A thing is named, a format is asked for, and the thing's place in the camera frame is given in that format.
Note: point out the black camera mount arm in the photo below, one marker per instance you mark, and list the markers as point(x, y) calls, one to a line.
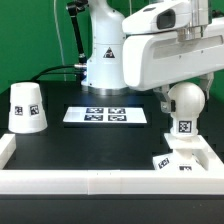
point(74, 8)

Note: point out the white lamp shade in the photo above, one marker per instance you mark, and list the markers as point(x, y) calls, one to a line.
point(26, 113)

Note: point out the white lamp base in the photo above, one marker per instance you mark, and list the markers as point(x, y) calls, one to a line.
point(181, 157)

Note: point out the white lamp bulb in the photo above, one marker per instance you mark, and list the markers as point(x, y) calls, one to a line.
point(189, 102)

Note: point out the white marker sheet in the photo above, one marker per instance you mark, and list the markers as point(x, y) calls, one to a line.
point(128, 115)

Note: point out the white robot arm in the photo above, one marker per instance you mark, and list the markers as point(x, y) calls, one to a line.
point(105, 66)

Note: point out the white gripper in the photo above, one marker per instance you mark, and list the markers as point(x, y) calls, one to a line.
point(171, 41)

